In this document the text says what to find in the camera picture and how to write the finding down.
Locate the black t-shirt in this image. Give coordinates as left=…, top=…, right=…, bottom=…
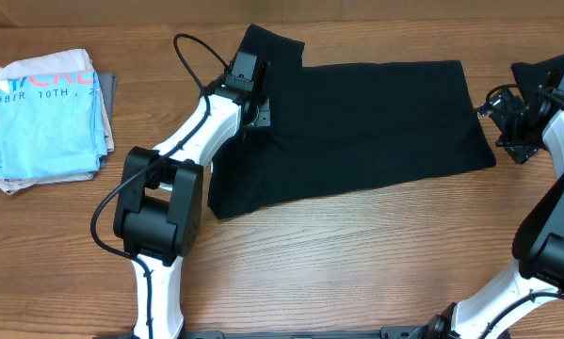
left=207, top=25, right=496, bottom=218

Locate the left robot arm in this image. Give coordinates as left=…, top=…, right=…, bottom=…
left=113, top=52, right=270, bottom=338

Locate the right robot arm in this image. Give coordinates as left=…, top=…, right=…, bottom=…
left=410, top=55, right=564, bottom=339

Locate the beige folded t-shirt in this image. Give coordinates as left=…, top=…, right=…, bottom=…
left=0, top=49, right=114, bottom=194

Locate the light blue folded t-shirt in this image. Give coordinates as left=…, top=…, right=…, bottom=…
left=0, top=70, right=108, bottom=181

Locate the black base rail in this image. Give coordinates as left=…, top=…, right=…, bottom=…
left=180, top=326, right=426, bottom=339

